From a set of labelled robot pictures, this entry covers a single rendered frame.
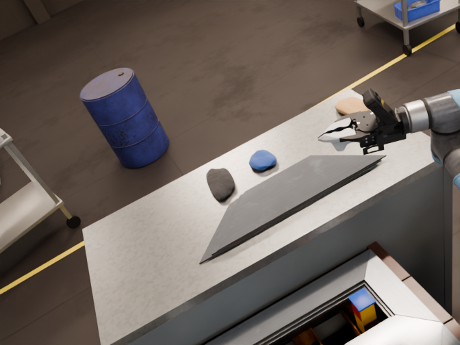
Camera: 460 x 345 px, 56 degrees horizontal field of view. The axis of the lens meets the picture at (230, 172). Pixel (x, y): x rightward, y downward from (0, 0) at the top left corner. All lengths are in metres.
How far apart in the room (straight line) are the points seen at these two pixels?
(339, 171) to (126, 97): 2.44
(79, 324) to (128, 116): 1.67
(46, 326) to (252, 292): 2.03
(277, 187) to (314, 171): 0.14
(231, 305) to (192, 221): 0.34
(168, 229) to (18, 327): 1.98
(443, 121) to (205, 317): 0.93
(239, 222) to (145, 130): 2.45
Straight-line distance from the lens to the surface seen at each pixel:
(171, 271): 1.50
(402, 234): 1.73
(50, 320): 3.29
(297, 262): 1.50
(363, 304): 1.44
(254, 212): 1.51
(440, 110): 1.13
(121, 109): 3.70
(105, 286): 1.61
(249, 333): 1.51
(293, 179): 1.58
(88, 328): 3.05
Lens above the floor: 2.12
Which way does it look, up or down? 38 degrees down
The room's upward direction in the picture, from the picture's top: 23 degrees counter-clockwise
